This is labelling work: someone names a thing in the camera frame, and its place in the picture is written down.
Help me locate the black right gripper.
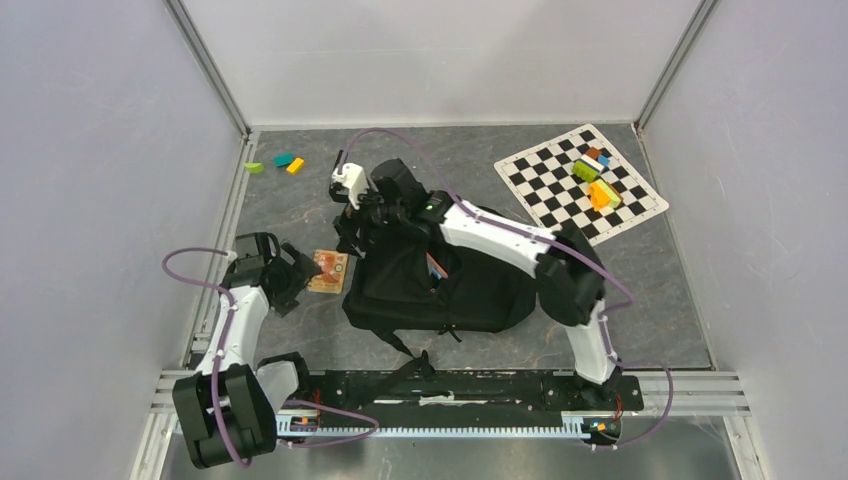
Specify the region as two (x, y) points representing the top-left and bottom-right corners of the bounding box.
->
(333, 178), (407, 258)

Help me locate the black student backpack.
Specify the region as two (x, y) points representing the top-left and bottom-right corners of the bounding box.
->
(329, 149), (541, 382)

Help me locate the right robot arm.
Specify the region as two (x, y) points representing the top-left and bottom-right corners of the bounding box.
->
(329, 159), (620, 408)

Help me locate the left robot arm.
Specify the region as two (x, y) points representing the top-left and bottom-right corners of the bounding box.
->
(172, 232), (321, 469)

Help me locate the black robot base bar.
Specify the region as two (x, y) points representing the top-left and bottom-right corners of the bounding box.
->
(278, 352), (645, 429)

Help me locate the yellow toy block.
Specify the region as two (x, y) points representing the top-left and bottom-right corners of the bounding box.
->
(286, 157), (305, 175)

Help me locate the teal toy block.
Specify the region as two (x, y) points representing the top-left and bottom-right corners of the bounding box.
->
(274, 153), (295, 168)

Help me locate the green half-round block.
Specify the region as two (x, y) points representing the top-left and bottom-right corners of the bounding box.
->
(244, 162), (264, 174)

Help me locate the black white chessboard mat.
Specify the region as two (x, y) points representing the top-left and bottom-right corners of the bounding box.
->
(494, 124), (673, 258)

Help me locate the green white block stack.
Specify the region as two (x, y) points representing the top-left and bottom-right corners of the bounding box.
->
(572, 157), (604, 183)

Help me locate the orange green block stack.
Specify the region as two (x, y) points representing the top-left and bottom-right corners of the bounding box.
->
(587, 179), (622, 212)

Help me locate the brown blue block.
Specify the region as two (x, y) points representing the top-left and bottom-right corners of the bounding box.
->
(585, 147), (610, 168)

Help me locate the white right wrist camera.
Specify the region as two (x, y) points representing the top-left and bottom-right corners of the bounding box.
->
(330, 163), (369, 210)

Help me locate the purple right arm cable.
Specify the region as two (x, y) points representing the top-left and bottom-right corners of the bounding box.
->
(337, 127), (676, 452)

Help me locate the aluminium frame rail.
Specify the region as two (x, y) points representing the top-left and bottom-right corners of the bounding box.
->
(129, 0), (261, 480)

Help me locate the white slotted cable duct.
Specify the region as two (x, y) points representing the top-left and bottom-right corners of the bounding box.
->
(173, 410), (598, 440)

